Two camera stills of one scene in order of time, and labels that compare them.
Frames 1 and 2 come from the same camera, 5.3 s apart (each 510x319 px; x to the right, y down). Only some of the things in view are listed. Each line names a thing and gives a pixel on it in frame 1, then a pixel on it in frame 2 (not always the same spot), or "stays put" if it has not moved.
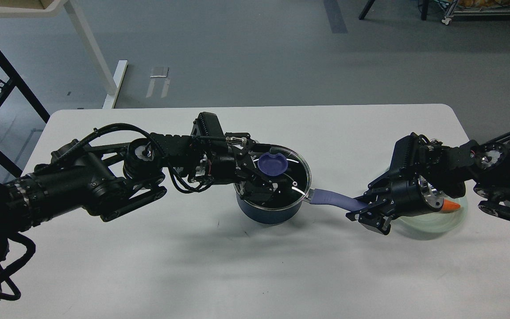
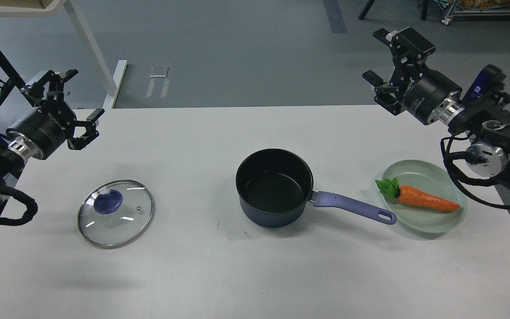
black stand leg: (370, 3) stays put
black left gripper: (228, 164) → (44, 130)
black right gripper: (407, 197) → (424, 91)
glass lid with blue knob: (289, 169) → (113, 213)
